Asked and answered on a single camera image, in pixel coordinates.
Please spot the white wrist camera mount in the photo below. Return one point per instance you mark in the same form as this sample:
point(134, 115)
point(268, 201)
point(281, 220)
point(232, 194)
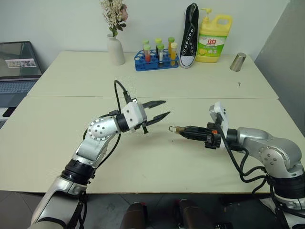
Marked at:
point(220, 112)
point(133, 114)

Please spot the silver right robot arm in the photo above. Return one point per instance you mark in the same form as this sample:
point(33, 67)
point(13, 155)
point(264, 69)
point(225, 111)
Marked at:
point(274, 148)

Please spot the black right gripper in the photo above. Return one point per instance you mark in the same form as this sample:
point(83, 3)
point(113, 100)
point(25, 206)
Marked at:
point(212, 139)

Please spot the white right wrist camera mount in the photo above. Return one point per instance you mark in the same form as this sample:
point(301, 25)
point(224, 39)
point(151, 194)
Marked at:
point(220, 112)

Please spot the yellow dish soap bottle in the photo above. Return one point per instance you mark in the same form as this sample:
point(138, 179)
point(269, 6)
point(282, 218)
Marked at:
point(212, 40)

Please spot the steel cup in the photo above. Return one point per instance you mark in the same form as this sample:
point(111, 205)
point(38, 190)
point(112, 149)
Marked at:
point(238, 62)

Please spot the black canvas sneaker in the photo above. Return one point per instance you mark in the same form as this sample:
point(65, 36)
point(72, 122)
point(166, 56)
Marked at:
point(189, 40)

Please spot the dried flower bouquet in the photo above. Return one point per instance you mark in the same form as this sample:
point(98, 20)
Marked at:
point(114, 14)

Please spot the black phone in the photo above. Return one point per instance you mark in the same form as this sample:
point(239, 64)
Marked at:
point(9, 111)

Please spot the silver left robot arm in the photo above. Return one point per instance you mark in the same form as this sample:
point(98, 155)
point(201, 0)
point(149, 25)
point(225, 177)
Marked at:
point(100, 130)

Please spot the dark rounded shape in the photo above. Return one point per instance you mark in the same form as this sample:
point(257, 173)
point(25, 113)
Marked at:
point(134, 215)
point(193, 214)

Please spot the open grey laptop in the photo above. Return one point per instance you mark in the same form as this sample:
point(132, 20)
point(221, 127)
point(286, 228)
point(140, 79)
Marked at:
point(17, 69)

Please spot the green-capped tube red liquid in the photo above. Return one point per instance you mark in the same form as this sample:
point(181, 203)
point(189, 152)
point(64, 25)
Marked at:
point(147, 53)

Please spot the green-capped tube orange liquid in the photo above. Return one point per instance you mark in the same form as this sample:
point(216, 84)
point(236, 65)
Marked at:
point(170, 44)

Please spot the green-capped tube white label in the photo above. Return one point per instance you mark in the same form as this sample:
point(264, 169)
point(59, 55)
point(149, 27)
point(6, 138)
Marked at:
point(161, 53)

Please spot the blue test tube rack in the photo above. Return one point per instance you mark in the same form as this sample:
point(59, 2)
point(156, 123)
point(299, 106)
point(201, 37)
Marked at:
point(152, 63)

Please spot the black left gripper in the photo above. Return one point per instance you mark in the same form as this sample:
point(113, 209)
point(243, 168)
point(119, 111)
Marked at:
point(144, 126)

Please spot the green-capped empty tube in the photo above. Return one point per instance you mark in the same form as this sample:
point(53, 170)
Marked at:
point(145, 42)

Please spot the yellow-capped tube orange liquid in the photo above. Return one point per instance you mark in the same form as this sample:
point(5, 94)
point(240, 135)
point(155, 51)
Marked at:
point(174, 53)

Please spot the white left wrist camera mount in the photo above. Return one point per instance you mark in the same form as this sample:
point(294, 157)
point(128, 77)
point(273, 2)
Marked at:
point(133, 114)

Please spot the white ceramic vase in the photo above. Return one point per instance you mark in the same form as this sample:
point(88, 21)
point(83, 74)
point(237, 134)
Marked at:
point(116, 51)

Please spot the green-capped tube dark liquid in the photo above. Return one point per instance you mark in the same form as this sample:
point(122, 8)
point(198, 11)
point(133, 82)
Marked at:
point(158, 45)

